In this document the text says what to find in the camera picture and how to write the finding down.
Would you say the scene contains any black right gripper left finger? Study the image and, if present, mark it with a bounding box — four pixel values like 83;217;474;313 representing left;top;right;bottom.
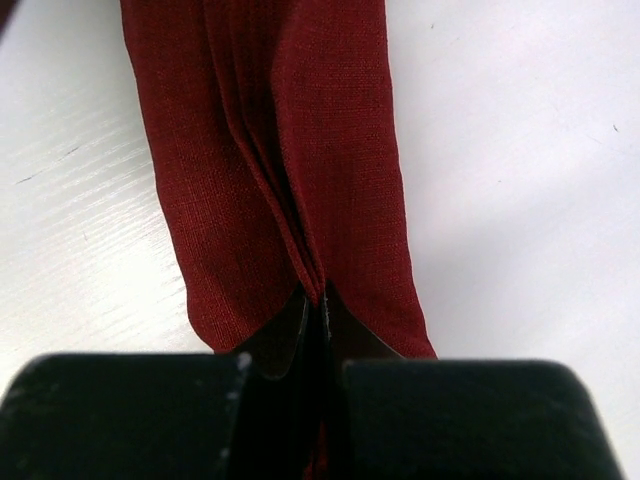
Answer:
1;289;314;479

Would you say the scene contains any dark red cloth napkin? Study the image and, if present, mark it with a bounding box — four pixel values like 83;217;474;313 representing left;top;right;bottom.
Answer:
118;0;440;480

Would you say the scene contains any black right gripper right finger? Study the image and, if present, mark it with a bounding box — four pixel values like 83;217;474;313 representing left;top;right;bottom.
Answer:
321;287;622;479

